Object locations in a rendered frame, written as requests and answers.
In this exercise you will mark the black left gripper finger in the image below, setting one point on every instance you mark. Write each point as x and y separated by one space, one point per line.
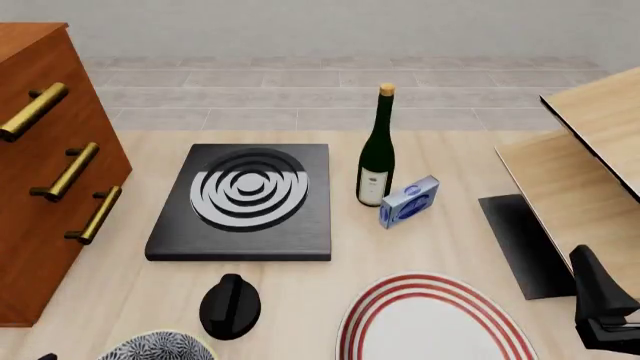
48 357

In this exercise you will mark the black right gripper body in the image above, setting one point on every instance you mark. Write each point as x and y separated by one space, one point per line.
610 333

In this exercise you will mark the blue printed food box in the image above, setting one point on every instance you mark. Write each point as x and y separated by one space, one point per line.
407 206

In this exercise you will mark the flat black stove plate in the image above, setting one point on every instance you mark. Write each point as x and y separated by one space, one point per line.
185 236

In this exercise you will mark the white plate with red rings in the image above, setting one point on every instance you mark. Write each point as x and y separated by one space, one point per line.
425 330

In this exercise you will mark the blue patterned bowl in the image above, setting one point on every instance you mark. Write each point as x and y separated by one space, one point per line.
155 347

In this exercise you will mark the round black stove knob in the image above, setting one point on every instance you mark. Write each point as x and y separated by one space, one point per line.
230 307

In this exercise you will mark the pale wooden rack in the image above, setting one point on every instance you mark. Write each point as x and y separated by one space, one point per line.
575 180

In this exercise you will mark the dark green wine bottle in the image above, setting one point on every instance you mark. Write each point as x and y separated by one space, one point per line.
376 157

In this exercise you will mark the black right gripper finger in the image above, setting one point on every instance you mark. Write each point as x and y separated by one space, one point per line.
597 285

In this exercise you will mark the wooden cabinet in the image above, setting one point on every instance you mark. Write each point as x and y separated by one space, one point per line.
30 180

